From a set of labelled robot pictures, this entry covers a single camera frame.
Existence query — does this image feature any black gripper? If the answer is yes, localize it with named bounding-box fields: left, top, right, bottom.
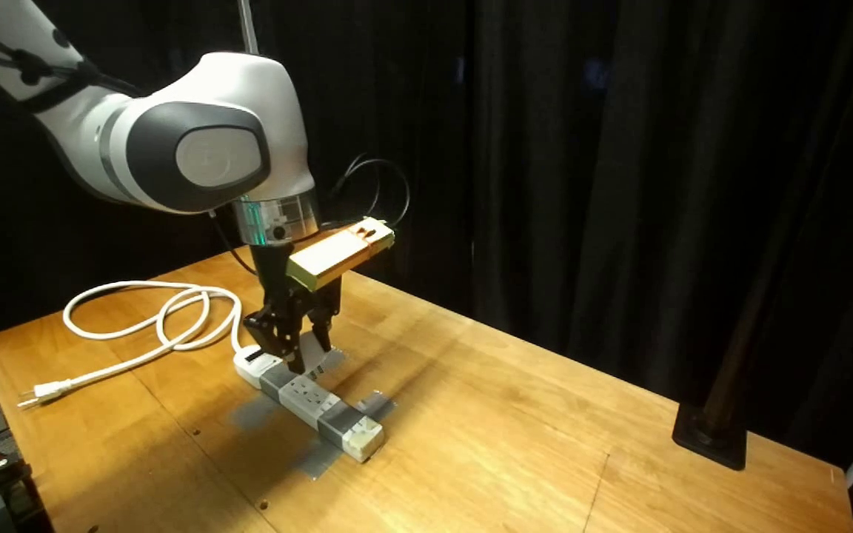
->
left=244, top=239, right=343, bottom=375

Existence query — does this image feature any white power strip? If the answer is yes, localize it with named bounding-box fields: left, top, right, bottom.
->
left=232, top=344, right=391, bottom=467

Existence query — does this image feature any silver metal pole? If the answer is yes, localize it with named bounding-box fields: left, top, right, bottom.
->
left=235, top=0, right=260, bottom=58

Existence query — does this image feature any black curtain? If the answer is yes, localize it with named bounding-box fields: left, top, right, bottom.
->
left=0, top=0, right=853, bottom=467

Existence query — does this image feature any black pole with base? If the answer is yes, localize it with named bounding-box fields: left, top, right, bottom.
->
left=671, top=194, right=814, bottom=473

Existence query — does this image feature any grey duct tape strip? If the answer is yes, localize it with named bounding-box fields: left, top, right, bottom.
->
left=232, top=344, right=349, bottom=428
left=291, top=391, right=397, bottom=483

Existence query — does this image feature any orange green wrist camera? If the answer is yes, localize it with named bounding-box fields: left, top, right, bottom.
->
left=284, top=217, right=397, bottom=295

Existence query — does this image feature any black camera cable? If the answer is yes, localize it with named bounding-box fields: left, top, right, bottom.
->
left=321, top=153, right=414, bottom=236

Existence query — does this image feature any white power cord with plug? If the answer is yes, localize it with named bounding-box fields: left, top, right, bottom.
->
left=14, top=277, right=251, bottom=412

